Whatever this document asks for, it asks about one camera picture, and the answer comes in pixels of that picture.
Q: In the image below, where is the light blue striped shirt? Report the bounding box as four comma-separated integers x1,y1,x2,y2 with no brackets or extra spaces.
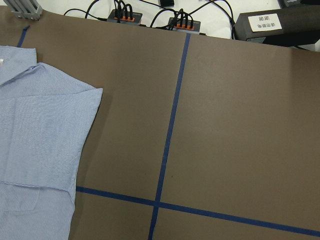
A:
0,46,103,240

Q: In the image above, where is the grey USB hub right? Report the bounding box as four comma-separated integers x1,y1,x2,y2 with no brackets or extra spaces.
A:
165,17,201,35

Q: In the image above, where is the grey usb hub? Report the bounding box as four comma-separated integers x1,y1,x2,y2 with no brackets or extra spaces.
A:
165,17,201,35
107,9,143,26

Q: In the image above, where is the grey USB hub left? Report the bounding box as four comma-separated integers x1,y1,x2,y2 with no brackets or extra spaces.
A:
107,9,143,26

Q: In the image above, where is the black box with label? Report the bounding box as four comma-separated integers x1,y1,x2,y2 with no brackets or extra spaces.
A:
234,5,320,47

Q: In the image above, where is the grey aluminium frame post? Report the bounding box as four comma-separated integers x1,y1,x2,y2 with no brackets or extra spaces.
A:
3,0,43,21

